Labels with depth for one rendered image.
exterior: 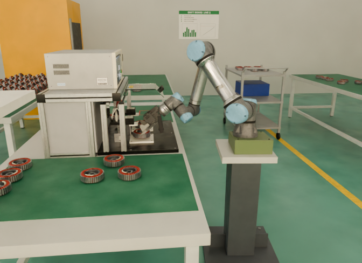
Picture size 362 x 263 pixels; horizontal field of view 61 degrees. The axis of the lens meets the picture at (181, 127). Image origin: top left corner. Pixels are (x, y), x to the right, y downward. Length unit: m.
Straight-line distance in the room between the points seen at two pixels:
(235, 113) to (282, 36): 6.23
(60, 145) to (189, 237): 1.01
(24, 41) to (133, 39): 2.48
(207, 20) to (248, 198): 5.75
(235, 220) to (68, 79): 1.33
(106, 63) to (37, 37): 3.87
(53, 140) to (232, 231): 1.24
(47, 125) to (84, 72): 0.36
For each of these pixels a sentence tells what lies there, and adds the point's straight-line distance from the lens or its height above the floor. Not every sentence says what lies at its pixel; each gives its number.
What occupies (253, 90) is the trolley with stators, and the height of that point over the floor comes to 0.63.
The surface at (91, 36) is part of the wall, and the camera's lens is 7.33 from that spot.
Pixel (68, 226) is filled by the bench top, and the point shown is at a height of 0.75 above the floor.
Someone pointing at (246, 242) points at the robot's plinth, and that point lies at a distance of 2.19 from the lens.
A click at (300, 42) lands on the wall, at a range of 8.05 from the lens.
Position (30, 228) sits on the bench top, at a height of 0.75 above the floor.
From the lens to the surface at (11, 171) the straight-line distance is 1.74.
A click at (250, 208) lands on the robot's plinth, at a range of 2.06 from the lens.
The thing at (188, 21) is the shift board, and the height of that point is 1.68.
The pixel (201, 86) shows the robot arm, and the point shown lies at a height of 1.11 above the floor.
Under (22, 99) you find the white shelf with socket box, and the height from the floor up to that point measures 1.19.
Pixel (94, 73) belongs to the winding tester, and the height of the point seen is 1.21.
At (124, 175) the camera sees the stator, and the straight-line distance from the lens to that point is 1.50.
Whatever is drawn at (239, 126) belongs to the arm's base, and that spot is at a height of 0.89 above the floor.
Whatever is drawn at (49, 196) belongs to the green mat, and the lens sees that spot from 1.48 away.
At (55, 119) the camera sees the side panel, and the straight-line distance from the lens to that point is 1.83.
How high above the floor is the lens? 1.43
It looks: 17 degrees down
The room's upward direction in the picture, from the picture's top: straight up
